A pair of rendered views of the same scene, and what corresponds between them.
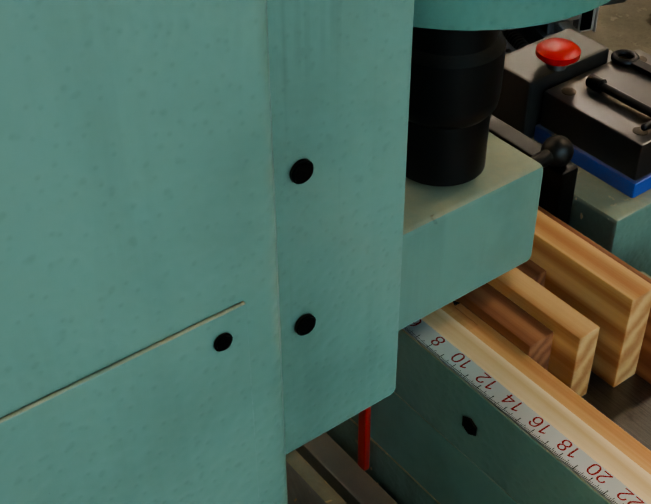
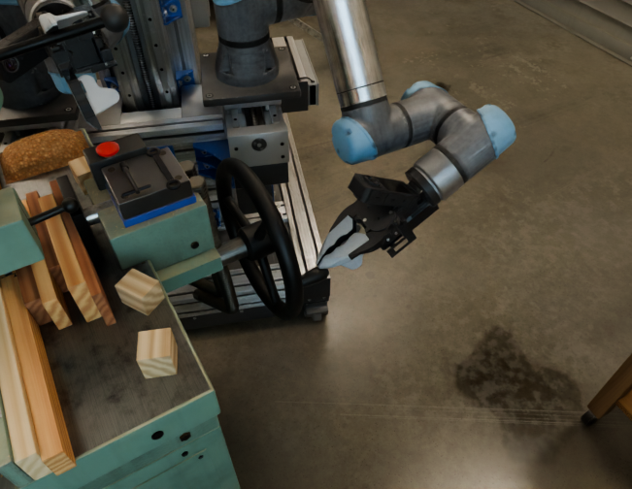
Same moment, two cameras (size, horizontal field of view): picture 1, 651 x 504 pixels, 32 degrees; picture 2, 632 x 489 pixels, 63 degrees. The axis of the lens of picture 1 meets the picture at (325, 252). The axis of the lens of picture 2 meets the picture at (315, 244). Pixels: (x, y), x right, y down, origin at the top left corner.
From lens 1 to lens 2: 0.52 m
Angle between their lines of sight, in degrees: 9
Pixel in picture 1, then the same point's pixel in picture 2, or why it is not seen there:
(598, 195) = (112, 224)
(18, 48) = not seen: outside the picture
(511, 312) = (30, 284)
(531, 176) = (13, 224)
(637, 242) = (134, 248)
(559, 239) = (61, 249)
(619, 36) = not seen: hidden behind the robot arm
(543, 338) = (33, 300)
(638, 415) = (87, 339)
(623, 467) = (10, 375)
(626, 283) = (72, 277)
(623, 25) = not seen: hidden behind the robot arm
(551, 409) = (2, 341)
